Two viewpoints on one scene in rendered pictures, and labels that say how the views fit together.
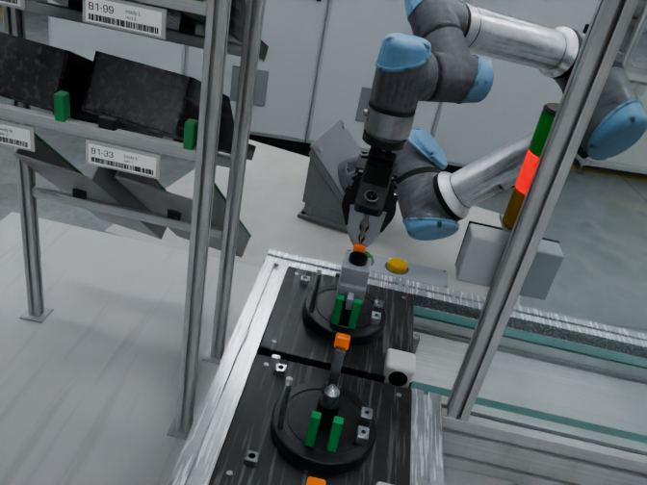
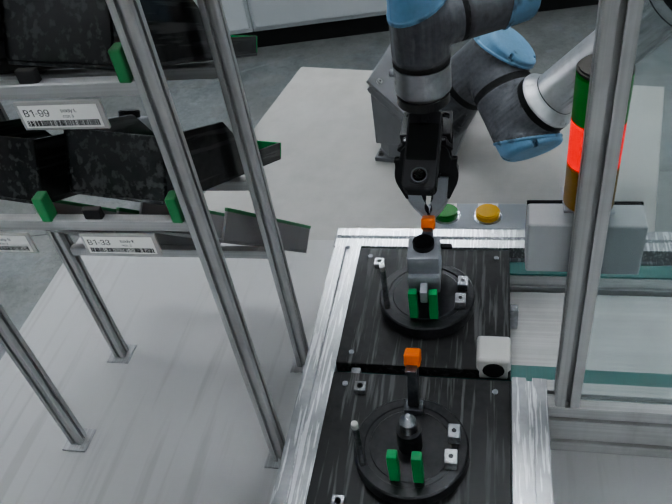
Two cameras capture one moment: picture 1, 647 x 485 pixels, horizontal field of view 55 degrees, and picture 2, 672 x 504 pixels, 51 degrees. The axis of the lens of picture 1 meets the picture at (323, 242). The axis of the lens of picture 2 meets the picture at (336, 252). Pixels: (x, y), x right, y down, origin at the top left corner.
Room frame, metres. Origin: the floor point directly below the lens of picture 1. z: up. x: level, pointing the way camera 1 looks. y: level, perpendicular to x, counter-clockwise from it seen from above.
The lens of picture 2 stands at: (0.12, -0.12, 1.75)
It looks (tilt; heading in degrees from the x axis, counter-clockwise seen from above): 42 degrees down; 15
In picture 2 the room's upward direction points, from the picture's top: 10 degrees counter-clockwise
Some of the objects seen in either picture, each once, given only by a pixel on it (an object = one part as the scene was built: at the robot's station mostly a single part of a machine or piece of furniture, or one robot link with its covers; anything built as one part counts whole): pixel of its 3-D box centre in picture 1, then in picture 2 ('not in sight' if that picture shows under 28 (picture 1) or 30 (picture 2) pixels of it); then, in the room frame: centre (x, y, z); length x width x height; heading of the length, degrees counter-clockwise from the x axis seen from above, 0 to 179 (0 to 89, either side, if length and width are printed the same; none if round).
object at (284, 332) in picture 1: (343, 321); (427, 307); (0.85, -0.06, 0.96); 0.24 x 0.24 x 0.02; 88
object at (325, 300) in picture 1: (345, 313); (427, 298); (0.85, -0.06, 0.98); 0.14 x 0.14 x 0.02
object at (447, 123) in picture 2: (377, 166); (425, 126); (0.97, -0.06, 1.20); 0.09 x 0.08 x 0.12; 178
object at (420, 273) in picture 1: (393, 279); (487, 228); (1.06, -0.15, 0.93); 0.21 x 0.07 x 0.06; 88
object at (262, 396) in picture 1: (327, 408); (409, 435); (0.59, -0.05, 1.01); 0.24 x 0.24 x 0.13; 88
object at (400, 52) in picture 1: (401, 74); (421, 20); (0.96, -0.07, 1.36); 0.09 x 0.08 x 0.11; 117
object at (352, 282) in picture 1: (353, 277); (424, 263); (0.84, -0.06, 1.06); 0.08 x 0.04 x 0.07; 179
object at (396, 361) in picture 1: (398, 369); (493, 357); (0.75, -0.15, 0.97); 0.05 x 0.05 x 0.04; 88
